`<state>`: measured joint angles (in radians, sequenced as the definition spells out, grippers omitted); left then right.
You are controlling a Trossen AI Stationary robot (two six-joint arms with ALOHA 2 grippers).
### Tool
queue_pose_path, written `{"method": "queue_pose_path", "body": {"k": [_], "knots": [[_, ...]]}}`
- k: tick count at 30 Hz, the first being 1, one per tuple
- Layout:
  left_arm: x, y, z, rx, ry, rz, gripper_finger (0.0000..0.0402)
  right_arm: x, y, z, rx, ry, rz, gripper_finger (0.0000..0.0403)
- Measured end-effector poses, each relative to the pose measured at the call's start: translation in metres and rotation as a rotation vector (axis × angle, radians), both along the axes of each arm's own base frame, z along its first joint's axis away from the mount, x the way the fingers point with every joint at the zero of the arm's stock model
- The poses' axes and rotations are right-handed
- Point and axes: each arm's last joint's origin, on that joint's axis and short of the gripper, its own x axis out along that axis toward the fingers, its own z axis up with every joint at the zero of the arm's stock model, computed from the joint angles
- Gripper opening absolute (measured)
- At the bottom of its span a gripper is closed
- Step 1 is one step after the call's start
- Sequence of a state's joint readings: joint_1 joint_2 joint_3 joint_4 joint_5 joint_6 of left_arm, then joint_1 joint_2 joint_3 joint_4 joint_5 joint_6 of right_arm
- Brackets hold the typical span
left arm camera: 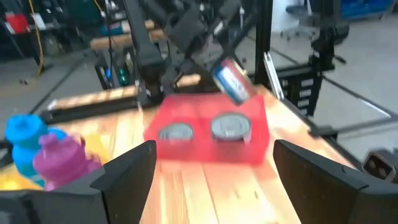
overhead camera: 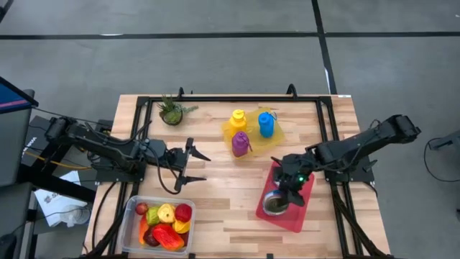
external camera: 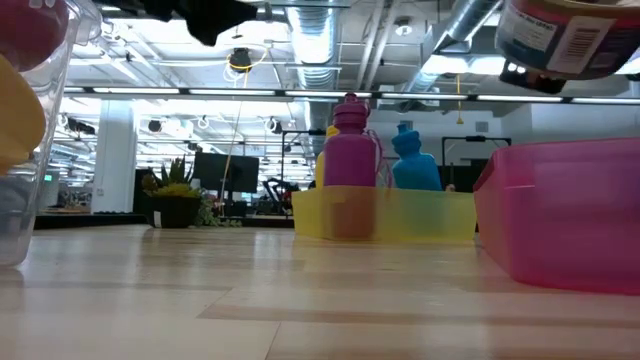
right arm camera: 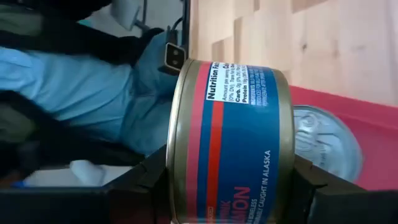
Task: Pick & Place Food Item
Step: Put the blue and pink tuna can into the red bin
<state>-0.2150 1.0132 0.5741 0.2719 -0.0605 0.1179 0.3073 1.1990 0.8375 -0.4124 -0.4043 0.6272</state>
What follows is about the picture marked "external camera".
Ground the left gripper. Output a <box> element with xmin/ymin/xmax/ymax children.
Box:
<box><xmin>92</xmin><ymin>0</ymin><xmax>259</xmax><ymax>48</ymax></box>

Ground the silver air duct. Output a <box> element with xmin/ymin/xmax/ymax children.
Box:
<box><xmin>287</xmin><ymin>0</ymin><xmax>341</xmax><ymax>91</ymax></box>
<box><xmin>399</xmin><ymin>0</ymin><xmax>504</xmax><ymax>96</ymax></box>

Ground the potted succulent plant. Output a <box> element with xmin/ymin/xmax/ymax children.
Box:
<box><xmin>141</xmin><ymin>156</ymin><xmax>241</xmax><ymax>230</ymax></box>

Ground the black computer monitor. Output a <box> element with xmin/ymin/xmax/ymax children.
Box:
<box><xmin>193</xmin><ymin>151</ymin><xmax>260</xmax><ymax>195</ymax></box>

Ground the purple plastic bottle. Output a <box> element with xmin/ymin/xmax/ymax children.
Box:
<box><xmin>322</xmin><ymin>92</ymin><xmax>387</xmax><ymax>242</ymax></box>

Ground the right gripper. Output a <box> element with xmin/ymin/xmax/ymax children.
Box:
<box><xmin>498</xmin><ymin>59</ymin><xmax>570</xmax><ymax>96</ymax></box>

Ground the yellow plastic bottle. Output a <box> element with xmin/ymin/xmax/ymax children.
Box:
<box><xmin>314</xmin><ymin>124</ymin><xmax>341</xmax><ymax>190</ymax></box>

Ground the black ceiling device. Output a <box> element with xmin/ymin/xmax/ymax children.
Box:
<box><xmin>228</xmin><ymin>46</ymin><xmax>254</xmax><ymax>74</ymax></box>

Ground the red toy apple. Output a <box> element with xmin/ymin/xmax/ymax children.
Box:
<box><xmin>0</xmin><ymin>0</ymin><xmax>70</xmax><ymax>73</ymax></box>

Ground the pink translucent plastic bin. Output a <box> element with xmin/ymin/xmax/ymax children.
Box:
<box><xmin>473</xmin><ymin>137</ymin><xmax>640</xmax><ymax>296</ymax></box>

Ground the white pillar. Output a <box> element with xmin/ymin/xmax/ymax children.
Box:
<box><xmin>91</xmin><ymin>99</ymin><xmax>139</xmax><ymax>215</ymax></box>

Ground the silver tin can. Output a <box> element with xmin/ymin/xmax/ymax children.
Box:
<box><xmin>494</xmin><ymin>0</ymin><xmax>640</xmax><ymax>82</ymax></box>

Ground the clear plastic bin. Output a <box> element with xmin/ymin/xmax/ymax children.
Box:
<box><xmin>0</xmin><ymin>0</ymin><xmax>104</xmax><ymax>267</ymax></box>

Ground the blue plastic bottle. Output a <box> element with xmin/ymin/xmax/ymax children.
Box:
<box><xmin>390</xmin><ymin>122</ymin><xmax>445</xmax><ymax>193</ymax></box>

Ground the yellow translucent plastic bin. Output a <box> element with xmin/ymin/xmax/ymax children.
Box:
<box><xmin>291</xmin><ymin>185</ymin><xmax>477</xmax><ymax>245</ymax></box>

